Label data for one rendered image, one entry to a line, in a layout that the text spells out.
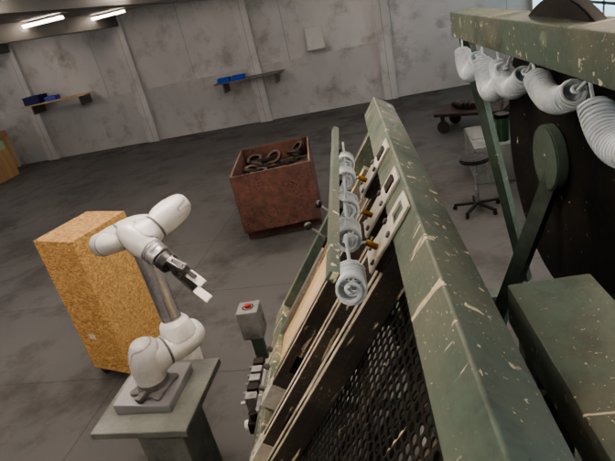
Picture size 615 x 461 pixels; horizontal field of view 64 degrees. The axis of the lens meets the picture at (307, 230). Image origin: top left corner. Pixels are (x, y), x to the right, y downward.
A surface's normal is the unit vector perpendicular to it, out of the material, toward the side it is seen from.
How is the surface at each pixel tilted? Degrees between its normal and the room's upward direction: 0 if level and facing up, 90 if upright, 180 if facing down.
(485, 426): 55
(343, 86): 90
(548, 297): 0
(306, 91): 90
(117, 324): 90
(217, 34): 90
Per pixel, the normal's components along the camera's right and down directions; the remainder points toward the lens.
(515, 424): 0.40, -0.82
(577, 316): -0.21, -0.89
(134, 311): 0.88, 0.01
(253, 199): 0.04, 0.41
